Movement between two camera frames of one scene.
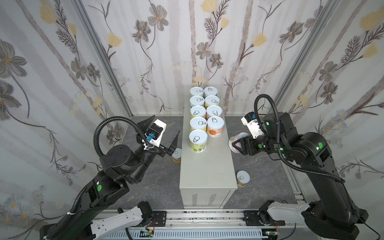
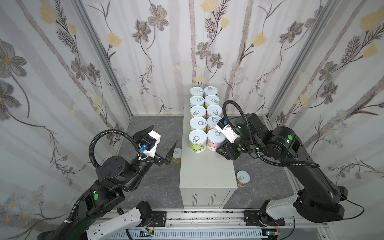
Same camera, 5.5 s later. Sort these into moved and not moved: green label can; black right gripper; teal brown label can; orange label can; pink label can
Moved: pink label can; black right gripper
Not moved: orange label can; green label can; teal brown label can
